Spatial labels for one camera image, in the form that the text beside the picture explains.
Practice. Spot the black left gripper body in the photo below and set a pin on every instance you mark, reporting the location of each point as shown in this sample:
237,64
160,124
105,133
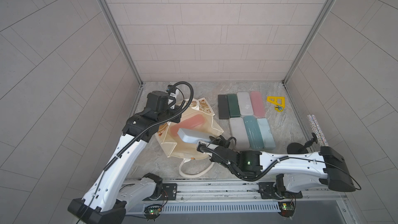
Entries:
172,114

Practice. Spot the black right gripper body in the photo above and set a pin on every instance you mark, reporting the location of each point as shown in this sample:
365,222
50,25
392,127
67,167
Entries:
234,168

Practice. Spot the salmon red pencil case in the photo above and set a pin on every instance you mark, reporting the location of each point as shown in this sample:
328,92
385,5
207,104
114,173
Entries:
190,123

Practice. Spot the light teal pencil case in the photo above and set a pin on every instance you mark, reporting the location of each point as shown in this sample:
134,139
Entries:
253,133

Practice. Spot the light blue grey pencil case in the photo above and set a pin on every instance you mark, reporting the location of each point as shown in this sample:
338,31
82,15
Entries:
193,136

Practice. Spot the pale blue pencil case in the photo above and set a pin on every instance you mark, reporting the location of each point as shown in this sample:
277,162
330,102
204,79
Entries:
266,134

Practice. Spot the translucent white pencil case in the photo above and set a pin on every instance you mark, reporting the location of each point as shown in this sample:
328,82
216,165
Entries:
238,131

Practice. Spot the black pencil case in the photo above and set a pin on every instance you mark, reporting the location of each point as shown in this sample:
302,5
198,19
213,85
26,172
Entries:
223,107

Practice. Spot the pink pencil case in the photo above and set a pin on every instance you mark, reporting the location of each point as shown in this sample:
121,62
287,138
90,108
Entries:
257,104

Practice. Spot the white grey pencil case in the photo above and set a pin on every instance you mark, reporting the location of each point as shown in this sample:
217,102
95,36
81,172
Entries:
245,104

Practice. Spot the dark green pencil case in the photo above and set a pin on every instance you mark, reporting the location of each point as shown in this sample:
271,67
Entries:
233,105

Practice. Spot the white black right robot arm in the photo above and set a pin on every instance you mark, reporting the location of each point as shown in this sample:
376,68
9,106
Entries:
294,172

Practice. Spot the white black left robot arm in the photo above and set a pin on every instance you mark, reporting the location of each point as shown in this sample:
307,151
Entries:
107,202

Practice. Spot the black microphone stand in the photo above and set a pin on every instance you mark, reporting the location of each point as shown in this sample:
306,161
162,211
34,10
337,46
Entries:
297,148

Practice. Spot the right circuit board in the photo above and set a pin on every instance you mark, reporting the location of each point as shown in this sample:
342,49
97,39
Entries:
287,209

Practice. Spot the circuit board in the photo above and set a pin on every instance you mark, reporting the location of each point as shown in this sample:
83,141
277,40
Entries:
153,211
287,209

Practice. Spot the yellow triangular wooden toy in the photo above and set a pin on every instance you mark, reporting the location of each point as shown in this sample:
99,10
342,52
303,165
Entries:
278,102

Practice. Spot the glittery silver microphone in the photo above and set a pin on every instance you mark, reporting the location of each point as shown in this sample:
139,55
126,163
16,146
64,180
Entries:
317,131

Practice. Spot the left circuit board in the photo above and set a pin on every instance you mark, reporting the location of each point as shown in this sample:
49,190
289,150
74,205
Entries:
153,211

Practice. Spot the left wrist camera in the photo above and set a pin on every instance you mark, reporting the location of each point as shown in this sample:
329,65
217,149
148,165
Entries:
172,91

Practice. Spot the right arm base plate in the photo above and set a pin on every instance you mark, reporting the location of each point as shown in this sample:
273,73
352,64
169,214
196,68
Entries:
276,191

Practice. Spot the aluminium mounting rail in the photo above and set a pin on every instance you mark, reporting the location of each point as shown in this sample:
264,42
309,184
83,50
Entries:
234,190

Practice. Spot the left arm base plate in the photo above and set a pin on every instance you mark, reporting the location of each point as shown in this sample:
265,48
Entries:
165,192

